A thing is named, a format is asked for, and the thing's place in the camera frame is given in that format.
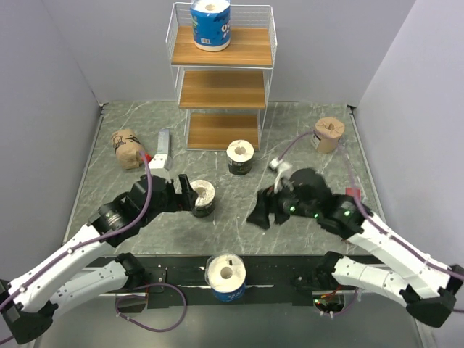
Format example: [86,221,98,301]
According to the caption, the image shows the blue-wrapped paper towel roll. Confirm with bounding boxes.
[204,253,247,302]

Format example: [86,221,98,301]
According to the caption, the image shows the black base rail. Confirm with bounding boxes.
[54,253,402,309]

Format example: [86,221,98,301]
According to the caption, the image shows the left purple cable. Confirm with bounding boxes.
[0,154,188,345]

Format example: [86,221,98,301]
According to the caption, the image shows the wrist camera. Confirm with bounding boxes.
[268,157,292,193]
[138,153,173,183]

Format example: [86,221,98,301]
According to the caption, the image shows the brown paper roll with drawing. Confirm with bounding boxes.
[111,128,145,170]

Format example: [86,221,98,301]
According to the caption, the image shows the wire shelf with wooden boards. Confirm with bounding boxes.
[165,2,278,151]

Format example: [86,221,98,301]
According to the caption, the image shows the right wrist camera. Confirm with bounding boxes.
[268,157,292,193]

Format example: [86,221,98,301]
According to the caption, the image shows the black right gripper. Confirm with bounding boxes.
[246,178,319,230]

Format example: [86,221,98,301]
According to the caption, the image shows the silver Protefix box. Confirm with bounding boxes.
[157,128,171,156]

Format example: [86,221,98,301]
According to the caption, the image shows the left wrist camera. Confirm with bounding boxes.
[138,153,173,183]

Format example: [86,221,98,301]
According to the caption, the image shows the red and silver box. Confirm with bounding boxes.
[345,187,361,199]

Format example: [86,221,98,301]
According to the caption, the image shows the black-wrapped paper roll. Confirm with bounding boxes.
[191,180,215,218]
[226,140,254,175]

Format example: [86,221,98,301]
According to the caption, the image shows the blue cartoon paper towel roll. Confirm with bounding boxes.
[190,0,231,52]

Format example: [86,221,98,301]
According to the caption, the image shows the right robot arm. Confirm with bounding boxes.
[246,168,463,328]

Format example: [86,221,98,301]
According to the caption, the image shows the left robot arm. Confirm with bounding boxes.
[1,174,198,344]

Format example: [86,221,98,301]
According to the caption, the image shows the brown paper roll with label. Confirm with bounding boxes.
[312,117,345,154]

